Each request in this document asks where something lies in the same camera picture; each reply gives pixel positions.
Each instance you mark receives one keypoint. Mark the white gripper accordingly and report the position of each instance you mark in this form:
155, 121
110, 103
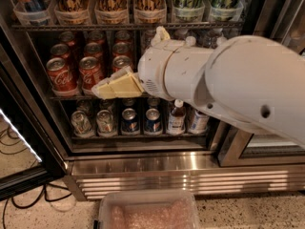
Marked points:
152, 68

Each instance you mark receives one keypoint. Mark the orange lacroix can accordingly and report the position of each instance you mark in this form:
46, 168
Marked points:
71, 12
149, 11
111, 11

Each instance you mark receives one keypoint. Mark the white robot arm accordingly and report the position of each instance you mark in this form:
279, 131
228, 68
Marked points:
250, 82

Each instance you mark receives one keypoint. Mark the front right Coca-Cola can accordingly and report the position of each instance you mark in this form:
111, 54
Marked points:
119, 62

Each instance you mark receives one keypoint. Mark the second row right Coca-Cola can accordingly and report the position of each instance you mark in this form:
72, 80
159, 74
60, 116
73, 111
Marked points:
120, 49

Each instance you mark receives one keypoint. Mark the back right Coca-Cola can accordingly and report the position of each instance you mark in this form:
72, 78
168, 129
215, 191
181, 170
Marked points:
123, 36

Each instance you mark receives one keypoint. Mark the back middle Coca-Cola can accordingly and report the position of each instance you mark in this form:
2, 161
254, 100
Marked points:
98, 37

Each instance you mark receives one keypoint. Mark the front middle Coca-Cola can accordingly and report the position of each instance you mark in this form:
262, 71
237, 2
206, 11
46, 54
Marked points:
91, 72

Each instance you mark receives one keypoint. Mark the right blue Pepsi can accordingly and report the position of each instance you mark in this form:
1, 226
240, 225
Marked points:
153, 124

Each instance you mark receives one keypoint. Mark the blue pepsi can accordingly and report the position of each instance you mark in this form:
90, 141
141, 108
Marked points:
129, 123
153, 124

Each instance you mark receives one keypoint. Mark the left blue Pepsi can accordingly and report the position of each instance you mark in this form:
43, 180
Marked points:
129, 123

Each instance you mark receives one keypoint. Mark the green LaCroix can left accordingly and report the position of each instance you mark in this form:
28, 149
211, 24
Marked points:
188, 10

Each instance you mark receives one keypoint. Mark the silver soda can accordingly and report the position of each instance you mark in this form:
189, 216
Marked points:
105, 123
81, 124

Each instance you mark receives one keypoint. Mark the back left Coca-Cola can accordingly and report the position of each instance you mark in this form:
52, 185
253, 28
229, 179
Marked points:
69, 38

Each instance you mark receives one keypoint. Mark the second row left Coca-Cola can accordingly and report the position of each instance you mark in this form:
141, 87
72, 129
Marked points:
63, 51

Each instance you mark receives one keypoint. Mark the front left Coca-Cola can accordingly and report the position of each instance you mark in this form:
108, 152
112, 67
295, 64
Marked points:
60, 74

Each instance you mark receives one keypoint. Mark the front left silver soda can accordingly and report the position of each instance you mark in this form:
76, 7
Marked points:
81, 124

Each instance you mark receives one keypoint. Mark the blue can top shelf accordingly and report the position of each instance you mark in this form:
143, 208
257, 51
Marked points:
32, 12

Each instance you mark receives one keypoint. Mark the stainless steel fridge base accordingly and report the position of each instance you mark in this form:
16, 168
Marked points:
92, 179

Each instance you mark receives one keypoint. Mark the open glass fridge door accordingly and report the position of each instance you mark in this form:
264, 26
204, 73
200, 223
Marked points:
25, 159

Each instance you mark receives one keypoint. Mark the front middle water bottle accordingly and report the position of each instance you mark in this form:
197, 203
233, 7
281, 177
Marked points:
190, 41

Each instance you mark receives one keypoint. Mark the water bottle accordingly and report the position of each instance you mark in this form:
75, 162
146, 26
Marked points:
221, 40
190, 41

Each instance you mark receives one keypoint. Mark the left brown tea bottle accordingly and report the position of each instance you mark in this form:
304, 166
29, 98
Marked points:
176, 118

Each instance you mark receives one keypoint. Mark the brown tea bottle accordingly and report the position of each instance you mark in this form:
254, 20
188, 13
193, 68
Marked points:
197, 122
176, 118

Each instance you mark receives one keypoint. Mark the front right water bottle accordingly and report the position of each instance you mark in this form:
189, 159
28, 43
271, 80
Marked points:
221, 40

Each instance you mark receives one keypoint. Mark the right brown tea bottle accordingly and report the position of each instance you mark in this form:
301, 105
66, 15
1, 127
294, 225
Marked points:
197, 122

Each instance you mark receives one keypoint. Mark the clear plastic storage bin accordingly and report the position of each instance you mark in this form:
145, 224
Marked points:
148, 209

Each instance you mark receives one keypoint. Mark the top wire shelf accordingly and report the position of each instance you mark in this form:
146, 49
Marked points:
129, 27

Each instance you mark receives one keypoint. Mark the wire shelf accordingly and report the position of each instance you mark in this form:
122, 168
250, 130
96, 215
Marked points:
129, 27
78, 97

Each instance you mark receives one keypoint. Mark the middle wire shelf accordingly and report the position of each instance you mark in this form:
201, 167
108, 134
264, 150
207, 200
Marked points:
78, 97

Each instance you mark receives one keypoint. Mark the right fridge door frame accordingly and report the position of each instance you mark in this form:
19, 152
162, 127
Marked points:
284, 22

